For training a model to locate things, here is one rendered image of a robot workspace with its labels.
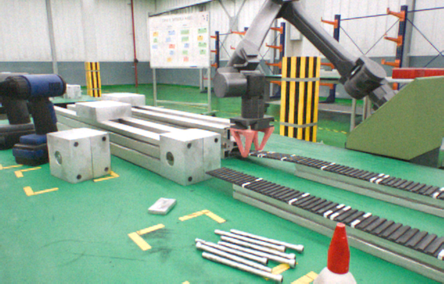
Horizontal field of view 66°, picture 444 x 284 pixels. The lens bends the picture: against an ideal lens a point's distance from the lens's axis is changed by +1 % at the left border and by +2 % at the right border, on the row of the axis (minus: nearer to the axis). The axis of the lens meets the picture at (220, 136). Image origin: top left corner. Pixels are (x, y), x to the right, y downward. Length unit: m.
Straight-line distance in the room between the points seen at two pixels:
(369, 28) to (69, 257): 9.06
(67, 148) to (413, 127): 0.81
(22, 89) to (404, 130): 0.93
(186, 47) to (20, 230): 6.21
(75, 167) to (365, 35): 8.90
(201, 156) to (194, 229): 0.22
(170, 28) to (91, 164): 6.27
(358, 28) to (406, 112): 8.57
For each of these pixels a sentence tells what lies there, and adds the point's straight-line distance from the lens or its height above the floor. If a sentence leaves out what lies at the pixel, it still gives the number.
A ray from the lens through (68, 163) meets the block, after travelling 0.77.
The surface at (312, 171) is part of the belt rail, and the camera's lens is 0.74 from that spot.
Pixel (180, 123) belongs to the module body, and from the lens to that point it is 1.01.
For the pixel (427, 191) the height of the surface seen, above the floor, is 0.81.
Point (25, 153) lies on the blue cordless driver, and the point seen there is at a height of 0.81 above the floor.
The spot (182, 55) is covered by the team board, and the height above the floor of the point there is 1.20.
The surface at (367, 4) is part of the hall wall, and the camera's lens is 9.45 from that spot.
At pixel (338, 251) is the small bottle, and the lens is 0.29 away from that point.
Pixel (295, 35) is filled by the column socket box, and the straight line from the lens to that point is 4.19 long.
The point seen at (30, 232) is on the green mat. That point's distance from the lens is 0.59.
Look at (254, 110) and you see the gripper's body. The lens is 0.82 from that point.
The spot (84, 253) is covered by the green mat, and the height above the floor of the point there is 0.78.
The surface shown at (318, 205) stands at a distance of 0.54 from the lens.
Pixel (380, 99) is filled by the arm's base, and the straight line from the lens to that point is 1.13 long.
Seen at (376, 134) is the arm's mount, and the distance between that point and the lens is 1.01.
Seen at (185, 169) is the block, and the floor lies 0.82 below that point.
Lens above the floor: 1.02
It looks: 12 degrees down
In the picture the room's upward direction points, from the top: straight up
